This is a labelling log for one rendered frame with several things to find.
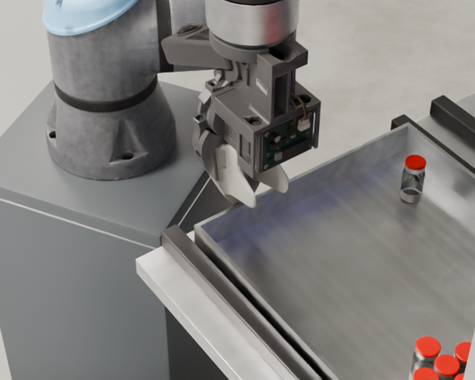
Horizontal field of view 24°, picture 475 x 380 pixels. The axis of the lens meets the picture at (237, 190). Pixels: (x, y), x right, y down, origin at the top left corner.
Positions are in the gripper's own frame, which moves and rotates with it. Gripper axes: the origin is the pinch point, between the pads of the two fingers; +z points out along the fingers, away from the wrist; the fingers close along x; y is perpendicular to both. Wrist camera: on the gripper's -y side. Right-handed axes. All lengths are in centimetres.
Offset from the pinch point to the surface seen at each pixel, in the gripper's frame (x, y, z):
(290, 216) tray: 4.2, 3.0, 3.5
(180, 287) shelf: -9.4, 4.4, 3.7
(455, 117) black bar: 26.1, 2.6, 1.7
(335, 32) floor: 111, -114, 92
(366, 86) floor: 103, -92, 92
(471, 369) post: -12.5, 39.4, -23.7
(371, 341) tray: 0.6, 19.3, 3.5
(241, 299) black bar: -6.8, 10.2, 1.7
